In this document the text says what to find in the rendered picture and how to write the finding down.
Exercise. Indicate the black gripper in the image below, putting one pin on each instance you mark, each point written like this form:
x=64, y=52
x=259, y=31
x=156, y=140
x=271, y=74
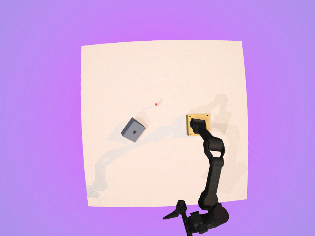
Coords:
x=181, y=209

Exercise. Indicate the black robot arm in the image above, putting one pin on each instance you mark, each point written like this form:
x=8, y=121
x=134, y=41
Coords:
x=217, y=215

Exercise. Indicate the grey sloped panel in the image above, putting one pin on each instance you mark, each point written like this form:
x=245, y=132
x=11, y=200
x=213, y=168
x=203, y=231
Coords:
x=133, y=130

